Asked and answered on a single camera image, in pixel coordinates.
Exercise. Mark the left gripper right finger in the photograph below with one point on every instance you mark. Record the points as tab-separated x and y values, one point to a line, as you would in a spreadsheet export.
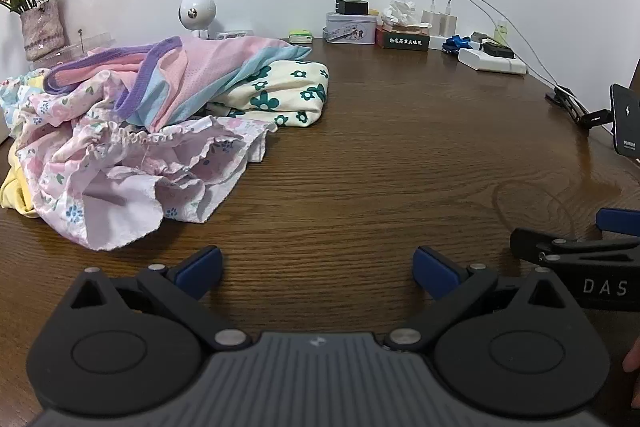
454	290

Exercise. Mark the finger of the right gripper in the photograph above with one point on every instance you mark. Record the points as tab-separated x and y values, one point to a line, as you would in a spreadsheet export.
619	221
560	254

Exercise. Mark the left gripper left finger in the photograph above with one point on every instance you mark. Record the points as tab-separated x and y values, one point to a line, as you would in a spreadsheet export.
177	292

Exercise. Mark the pink floral ruffled garment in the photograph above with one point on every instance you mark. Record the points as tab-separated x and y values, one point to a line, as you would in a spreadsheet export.
103	183

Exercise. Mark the pink blue purple-trimmed garment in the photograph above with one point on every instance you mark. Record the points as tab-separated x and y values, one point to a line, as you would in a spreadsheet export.
169	81

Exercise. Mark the cream green-flower garment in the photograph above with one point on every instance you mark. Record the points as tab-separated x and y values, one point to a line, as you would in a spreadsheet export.
287	93

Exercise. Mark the person right hand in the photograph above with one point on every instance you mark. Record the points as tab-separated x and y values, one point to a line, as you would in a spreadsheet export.
631	364

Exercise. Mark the brown cardboard board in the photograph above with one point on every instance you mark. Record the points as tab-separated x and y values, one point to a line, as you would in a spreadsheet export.
635	81

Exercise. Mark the black phone stand clamp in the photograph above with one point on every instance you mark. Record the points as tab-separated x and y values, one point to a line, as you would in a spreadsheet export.
585	121

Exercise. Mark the white power strip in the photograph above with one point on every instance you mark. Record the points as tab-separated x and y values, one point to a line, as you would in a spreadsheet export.
483	62

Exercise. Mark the blue toy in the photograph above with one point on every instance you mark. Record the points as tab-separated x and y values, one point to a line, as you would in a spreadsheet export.
454	44

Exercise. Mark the white charger plug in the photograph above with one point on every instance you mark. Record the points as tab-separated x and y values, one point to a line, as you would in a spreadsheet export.
443	24

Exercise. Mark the dark tissue box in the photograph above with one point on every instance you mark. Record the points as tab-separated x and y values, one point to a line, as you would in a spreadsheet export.
400	27

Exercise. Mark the white small device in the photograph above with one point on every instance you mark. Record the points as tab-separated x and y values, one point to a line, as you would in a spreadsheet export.
233	34

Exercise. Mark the clear box of orange peels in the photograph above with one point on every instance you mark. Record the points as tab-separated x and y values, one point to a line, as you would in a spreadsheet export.
75	51

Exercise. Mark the white round robot figurine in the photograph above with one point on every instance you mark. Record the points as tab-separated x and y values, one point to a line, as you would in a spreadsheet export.
197	16

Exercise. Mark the green tissue pack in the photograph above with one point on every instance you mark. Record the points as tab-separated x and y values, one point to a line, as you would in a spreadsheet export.
300	37

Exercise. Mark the lavender tin box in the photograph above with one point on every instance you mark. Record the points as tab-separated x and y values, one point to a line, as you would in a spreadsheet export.
350	29

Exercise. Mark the black wireless charger phone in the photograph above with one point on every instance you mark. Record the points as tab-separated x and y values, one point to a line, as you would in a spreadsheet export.
626	121

